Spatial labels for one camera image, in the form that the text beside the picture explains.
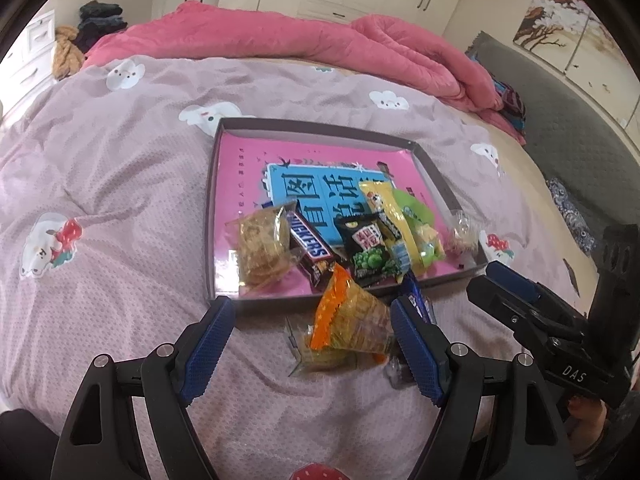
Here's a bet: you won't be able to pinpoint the green peas black packet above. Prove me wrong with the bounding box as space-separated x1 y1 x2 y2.
334 214 402 287

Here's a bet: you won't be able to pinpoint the lilac patterned bed sheet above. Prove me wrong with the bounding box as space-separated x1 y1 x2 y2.
1 57 597 479

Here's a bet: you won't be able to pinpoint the tan fuzzy garment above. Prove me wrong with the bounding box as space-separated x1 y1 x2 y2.
52 25 86 81

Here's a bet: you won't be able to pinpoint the blue Oreo packet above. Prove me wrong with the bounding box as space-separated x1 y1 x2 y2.
400 271 437 325

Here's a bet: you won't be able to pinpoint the pink fleece blanket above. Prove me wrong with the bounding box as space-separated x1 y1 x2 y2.
85 0 526 144

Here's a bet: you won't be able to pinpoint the pile of dark clothes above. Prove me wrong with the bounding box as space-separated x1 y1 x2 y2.
74 0 128 53

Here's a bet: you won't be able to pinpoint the clear bag rice crackers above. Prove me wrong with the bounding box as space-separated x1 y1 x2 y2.
226 202 303 295

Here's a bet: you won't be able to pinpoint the green milk candy bag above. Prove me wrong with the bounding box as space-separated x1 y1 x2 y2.
393 188 446 270

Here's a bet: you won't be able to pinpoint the grey padded headboard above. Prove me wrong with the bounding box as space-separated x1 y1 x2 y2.
468 32 639 257

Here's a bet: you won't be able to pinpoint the dark chocolate cake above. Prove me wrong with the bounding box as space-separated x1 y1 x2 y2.
384 356 416 390

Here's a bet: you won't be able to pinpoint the white drawer cabinet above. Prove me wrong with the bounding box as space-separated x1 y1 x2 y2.
1 10 55 120

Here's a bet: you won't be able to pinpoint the clear pink candy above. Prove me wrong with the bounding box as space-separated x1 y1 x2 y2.
444 209 480 257

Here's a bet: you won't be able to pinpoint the Snickers bar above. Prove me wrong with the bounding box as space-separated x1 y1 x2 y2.
286 209 343 290

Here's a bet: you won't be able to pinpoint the dark cardboard box tray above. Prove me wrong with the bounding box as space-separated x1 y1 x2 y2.
203 116 490 313

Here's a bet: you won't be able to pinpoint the orange biscuit pack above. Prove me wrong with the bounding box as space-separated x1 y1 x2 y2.
309 264 395 356

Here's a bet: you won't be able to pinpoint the dark patterned pillow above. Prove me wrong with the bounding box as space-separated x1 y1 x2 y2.
546 178 597 256

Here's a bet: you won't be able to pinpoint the floral wall painting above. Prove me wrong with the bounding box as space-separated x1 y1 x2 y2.
513 0 639 128

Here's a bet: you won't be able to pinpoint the small yellow cake packet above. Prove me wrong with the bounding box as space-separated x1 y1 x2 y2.
285 318 357 376

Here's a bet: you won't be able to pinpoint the colourful folded clothes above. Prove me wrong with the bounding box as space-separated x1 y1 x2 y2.
492 77 526 136

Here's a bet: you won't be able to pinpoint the yellow Alpenliebe candy packet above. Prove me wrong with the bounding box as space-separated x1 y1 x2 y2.
359 180 426 275

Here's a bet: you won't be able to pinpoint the operator right hand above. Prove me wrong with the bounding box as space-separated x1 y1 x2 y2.
566 396 634 466

